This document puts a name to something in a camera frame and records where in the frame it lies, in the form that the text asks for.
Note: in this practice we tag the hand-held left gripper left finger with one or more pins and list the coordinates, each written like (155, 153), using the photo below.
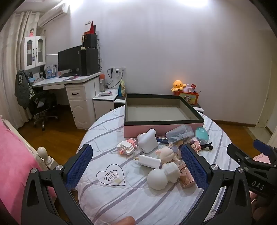
(79, 166)

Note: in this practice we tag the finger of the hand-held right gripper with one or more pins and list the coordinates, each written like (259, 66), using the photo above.
(263, 148)
(237, 154)

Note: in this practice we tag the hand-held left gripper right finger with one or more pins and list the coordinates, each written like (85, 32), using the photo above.
(193, 167)

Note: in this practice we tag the pink perfume bottle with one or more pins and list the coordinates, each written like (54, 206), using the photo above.
(186, 176)

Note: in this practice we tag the pink building block toy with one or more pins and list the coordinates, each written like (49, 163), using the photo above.
(194, 145)
(127, 146)

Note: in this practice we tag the white gourd figure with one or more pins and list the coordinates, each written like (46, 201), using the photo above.
(161, 176)

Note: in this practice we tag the teal egg-shaped case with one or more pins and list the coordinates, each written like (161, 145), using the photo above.
(201, 134)

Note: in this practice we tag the clear plastic box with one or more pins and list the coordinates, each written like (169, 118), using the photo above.
(179, 132)

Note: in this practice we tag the white charger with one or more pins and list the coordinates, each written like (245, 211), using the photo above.
(149, 161)

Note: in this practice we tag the white rounded toy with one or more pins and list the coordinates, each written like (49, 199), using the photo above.
(147, 140)

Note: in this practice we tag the pink box with black rim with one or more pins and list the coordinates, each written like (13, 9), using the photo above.
(162, 114)

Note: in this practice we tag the person's right hand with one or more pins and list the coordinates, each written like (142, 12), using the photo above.
(259, 207)

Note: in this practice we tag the black hair clip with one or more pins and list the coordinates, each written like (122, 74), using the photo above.
(206, 147)

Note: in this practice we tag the white bedpost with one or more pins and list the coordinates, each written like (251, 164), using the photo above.
(44, 156)

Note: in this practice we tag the white door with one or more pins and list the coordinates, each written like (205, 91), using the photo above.
(263, 106)

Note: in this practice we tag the pink blanket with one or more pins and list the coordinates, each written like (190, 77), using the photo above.
(13, 160)

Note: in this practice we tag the white bedside cabinet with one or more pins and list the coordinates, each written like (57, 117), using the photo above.
(103, 105)

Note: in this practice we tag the orange storage box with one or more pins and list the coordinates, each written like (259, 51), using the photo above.
(188, 97)

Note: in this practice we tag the black office chair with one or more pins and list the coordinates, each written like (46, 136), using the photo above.
(42, 106)

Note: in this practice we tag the white desk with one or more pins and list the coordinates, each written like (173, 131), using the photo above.
(73, 90)

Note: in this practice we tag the purple plush toy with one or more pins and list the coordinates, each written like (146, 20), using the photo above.
(187, 88)

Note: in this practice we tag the orange octopus plush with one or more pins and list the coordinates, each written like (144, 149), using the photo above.
(178, 85)

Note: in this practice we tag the bottle with orange cap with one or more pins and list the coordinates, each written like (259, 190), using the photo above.
(102, 83)

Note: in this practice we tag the colourful snack bag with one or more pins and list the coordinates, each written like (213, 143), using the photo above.
(121, 88)

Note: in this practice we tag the grey black jacket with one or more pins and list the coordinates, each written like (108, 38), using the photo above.
(21, 86)

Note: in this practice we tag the black computer tower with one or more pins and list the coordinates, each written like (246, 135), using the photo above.
(89, 61)

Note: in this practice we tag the black monitor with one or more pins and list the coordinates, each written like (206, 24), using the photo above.
(69, 59)

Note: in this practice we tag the white curtain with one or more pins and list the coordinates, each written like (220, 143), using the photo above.
(9, 69)

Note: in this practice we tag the white glass-door cabinet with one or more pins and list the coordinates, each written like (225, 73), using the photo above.
(34, 52)

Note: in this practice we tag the black speaker box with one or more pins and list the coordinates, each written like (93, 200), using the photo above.
(89, 41)

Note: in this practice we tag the red paper bag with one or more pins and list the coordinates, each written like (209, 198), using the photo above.
(92, 27)

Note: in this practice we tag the small doll in pink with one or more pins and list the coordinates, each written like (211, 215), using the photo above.
(32, 32)

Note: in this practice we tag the white air conditioner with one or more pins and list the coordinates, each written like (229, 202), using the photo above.
(54, 14)

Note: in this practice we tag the white wall outlet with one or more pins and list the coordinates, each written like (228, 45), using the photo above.
(118, 70)

